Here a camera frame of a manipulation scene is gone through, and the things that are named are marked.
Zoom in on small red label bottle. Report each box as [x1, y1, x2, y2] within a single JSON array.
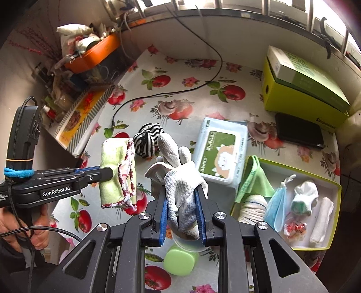
[[42, 104, 57, 119]]

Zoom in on green white cardboard box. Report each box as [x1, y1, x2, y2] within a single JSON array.
[[266, 44, 351, 114]]

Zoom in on green round container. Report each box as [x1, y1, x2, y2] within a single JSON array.
[[163, 243, 200, 277]]

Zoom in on blue face mask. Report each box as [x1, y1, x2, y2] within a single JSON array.
[[264, 181, 289, 232]]

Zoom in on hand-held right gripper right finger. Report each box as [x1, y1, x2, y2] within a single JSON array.
[[194, 187, 329, 293]]

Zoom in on red twig branches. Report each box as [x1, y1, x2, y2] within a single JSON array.
[[8, 27, 63, 61]]

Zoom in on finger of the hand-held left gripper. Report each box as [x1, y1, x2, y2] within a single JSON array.
[[76, 167, 114, 189], [35, 166, 102, 177]]

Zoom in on dark patterned box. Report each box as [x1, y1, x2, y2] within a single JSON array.
[[69, 63, 126, 89]]

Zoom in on black strap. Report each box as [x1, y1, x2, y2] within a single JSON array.
[[319, 16, 334, 60]]

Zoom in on person's left hand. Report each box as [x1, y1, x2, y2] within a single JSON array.
[[0, 204, 50, 254]]

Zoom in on yellow striped flat box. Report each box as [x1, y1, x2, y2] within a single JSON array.
[[53, 86, 117, 156]]

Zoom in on black white striped sock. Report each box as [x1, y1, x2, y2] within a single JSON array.
[[132, 122, 164, 160]]

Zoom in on white bag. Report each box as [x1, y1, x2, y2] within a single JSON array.
[[56, 23, 94, 36]]

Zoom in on light blue wet wipes pack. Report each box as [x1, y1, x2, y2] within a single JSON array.
[[191, 116, 249, 191]]

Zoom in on white sock green toe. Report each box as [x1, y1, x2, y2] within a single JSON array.
[[290, 180, 320, 216]]

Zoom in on green cloth red trim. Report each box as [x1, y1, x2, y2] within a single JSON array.
[[99, 137, 138, 209]]

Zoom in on white cloth blue stripes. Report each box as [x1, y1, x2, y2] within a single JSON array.
[[236, 192, 269, 225]]

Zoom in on lime green box tray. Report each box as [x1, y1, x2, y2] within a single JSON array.
[[229, 156, 342, 250]]

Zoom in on person's left forearm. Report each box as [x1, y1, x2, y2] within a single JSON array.
[[0, 239, 30, 293]]

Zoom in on white knit work glove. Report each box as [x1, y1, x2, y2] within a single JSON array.
[[144, 133, 210, 242]]

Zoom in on plain green cloth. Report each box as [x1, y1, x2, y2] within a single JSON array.
[[234, 154, 276, 204]]

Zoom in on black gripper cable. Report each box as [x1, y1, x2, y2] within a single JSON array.
[[0, 96, 84, 293]]

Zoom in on small white plastic hook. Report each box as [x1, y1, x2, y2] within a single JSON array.
[[281, 174, 298, 187]]

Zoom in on printed tomato tablecloth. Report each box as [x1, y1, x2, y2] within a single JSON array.
[[50, 44, 342, 293]]

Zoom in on orange tray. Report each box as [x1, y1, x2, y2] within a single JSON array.
[[63, 32, 122, 75]]

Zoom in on white rolled towel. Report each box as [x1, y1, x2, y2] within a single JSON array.
[[308, 197, 335, 245]]

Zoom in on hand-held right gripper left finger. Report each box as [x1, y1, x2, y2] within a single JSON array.
[[34, 187, 170, 293]]

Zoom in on metal window railing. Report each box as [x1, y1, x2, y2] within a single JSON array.
[[106, 0, 361, 58]]

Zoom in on black wallet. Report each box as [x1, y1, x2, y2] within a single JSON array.
[[274, 112, 325, 150]]

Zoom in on lime green cardboard box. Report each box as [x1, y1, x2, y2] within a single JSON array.
[[262, 54, 351, 133]]

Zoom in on clear plastic lid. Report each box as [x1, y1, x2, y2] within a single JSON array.
[[171, 231, 205, 252]]

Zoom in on clear red snack packet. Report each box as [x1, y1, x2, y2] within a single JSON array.
[[283, 219, 308, 242]]

